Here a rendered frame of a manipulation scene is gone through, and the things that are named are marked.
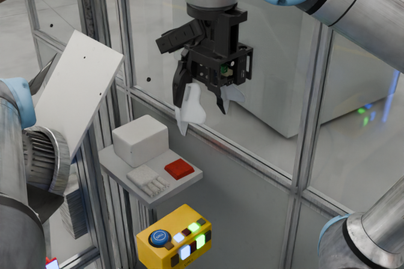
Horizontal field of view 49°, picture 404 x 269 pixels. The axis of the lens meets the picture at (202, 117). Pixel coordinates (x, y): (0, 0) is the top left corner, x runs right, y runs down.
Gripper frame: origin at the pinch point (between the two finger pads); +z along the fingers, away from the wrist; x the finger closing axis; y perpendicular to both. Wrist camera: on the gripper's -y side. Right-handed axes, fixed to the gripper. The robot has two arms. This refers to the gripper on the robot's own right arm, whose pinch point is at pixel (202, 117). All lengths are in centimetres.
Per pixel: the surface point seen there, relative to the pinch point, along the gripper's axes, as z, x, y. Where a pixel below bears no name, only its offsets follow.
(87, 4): 9, 31, -89
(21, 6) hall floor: 147, 171, -516
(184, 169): 60, 36, -47
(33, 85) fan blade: 6.6, -10.7, -42.2
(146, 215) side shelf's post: 87, 28, -61
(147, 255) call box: 44.2, -3.5, -15.1
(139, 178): 60, 22, -54
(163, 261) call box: 41.8, -3.1, -9.6
